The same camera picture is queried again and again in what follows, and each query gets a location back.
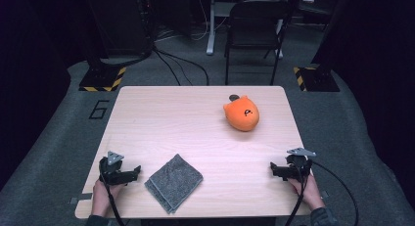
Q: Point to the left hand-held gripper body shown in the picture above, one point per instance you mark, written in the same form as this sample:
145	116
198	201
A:
112	173

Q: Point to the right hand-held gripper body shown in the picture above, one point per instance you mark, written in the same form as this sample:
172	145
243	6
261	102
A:
298	167

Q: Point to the grey microfibre cloth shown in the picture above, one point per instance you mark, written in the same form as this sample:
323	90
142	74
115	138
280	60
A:
174	183

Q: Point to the orange plush toy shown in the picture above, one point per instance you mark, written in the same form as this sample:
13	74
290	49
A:
239	116

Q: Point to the person's left hand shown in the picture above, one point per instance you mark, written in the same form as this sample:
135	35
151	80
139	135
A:
101	198

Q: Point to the person's right hand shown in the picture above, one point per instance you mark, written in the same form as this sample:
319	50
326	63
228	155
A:
311	193

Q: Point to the grey tape strip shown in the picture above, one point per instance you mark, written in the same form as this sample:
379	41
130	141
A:
81	197
325	194

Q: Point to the black striped stand base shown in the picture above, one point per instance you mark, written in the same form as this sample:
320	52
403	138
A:
101	79
319	81

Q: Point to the white desk leg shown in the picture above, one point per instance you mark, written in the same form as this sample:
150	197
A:
211	30
280	53

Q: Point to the dark curtain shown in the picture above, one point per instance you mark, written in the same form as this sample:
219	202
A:
26	72
375	56

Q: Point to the black folding chair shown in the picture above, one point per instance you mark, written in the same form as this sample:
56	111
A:
254	23

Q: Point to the black cabinet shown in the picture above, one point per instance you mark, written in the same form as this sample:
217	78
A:
120	23

